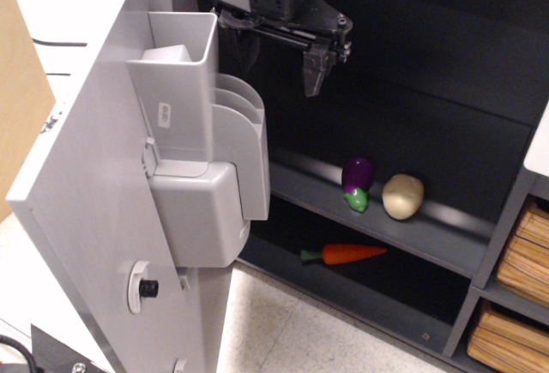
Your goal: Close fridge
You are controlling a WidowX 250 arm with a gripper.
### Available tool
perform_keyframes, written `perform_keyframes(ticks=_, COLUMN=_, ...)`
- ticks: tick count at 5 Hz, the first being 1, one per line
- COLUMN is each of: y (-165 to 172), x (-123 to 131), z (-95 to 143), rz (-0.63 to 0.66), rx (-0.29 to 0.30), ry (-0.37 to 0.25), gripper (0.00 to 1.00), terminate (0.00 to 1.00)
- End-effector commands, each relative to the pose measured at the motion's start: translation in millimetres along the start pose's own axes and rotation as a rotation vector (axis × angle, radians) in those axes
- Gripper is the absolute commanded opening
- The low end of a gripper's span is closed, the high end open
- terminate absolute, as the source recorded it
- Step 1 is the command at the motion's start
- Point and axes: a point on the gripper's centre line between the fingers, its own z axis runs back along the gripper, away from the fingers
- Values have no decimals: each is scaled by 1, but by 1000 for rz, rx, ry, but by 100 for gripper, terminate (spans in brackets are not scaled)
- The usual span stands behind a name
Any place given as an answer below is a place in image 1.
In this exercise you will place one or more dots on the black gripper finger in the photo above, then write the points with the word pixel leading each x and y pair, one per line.
pixel 239 43
pixel 317 60

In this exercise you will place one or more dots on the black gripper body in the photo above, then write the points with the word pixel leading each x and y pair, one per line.
pixel 298 23

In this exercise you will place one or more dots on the grey toy fridge door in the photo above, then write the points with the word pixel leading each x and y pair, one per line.
pixel 141 187

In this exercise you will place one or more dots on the purple toy eggplant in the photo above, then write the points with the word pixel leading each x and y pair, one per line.
pixel 356 179

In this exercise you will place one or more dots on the beige toy potato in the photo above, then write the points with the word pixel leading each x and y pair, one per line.
pixel 403 196

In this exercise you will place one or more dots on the orange toy carrot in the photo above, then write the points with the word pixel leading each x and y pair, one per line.
pixel 337 254

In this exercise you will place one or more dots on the brown wooden board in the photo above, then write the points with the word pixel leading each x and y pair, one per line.
pixel 26 96

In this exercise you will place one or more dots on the upper wicker basket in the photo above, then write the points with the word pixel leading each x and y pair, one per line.
pixel 523 267

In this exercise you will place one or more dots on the wicker basket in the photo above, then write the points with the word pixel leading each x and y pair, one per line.
pixel 523 267
pixel 506 343

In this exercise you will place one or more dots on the lower wicker basket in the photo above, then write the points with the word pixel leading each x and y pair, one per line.
pixel 506 343

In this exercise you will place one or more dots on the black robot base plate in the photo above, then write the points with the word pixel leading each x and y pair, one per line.
pixel 51 355

